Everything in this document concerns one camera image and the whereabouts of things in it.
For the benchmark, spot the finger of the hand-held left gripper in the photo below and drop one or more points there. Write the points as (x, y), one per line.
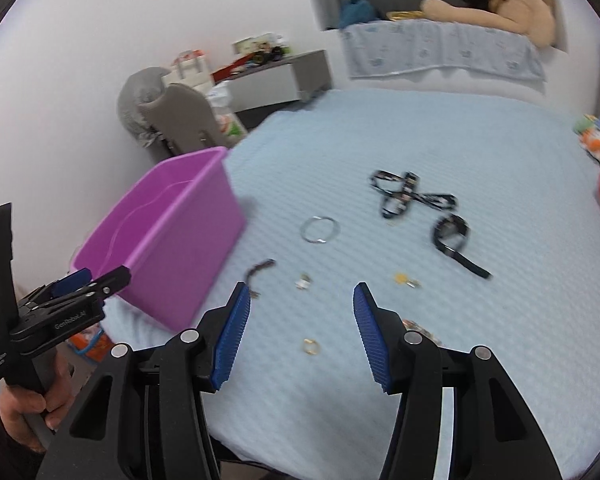
(107, 282)
(72, 280)

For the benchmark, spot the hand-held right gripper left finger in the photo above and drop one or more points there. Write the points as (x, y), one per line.
(230, 336)

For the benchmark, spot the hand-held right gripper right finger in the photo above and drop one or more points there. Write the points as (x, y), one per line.
(372, 340)

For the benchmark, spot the small gold earring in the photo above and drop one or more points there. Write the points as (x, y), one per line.
(401, 278)

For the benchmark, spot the small silver earring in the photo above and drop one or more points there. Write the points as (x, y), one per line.
(414, 283)
(304, 282)

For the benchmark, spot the purple plastic bin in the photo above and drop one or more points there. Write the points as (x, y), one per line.
(170, 240)

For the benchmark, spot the silver bangle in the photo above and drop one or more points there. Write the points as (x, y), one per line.
(320, 242)

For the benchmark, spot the black wristwatch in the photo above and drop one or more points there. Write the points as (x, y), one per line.
(439, 240)

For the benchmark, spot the person's left forearm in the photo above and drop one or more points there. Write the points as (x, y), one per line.
(2, 455)

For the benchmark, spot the person's left hand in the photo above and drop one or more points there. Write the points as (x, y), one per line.
(27, 410)

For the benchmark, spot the colourful patterned accessory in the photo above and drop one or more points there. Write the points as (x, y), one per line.
(426, 331)

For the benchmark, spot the orange blue toy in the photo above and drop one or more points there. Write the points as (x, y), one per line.
(87, 345)

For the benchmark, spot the light blue bedspread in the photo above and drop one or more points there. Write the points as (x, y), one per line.
(480, 320)

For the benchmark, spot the grey chair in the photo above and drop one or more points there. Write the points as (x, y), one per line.
(180, 110)

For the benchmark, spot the grey cloth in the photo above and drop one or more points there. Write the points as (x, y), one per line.
(132, 95)

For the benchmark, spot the white printed plastic bag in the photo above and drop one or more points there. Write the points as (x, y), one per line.
(227, 115)

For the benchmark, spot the white shopping bag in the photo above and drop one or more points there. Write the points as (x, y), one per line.
(190, 67)

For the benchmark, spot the red box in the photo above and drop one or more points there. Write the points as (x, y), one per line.
(230, 70)

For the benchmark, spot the grey desk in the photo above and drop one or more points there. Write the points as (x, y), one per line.
(270, 80)

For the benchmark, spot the black toy car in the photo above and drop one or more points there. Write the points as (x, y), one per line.
(270, 54)

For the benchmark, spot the white orange plush toy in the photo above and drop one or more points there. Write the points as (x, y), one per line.
(597, 146)

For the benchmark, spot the printed blue blanket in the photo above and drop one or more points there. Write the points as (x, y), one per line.
(430, 45)

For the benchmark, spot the green plush toy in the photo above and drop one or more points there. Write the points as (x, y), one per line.
(584, 122)

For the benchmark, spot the gold shiny object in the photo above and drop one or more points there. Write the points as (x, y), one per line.
(405, 15)

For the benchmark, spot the blue plush toy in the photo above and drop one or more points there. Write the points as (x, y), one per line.
(360, 10)

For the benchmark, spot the beige teddy bear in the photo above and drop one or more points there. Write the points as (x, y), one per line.
(525, 15)

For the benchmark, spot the photo frame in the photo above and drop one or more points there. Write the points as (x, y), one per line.
(252, 42)

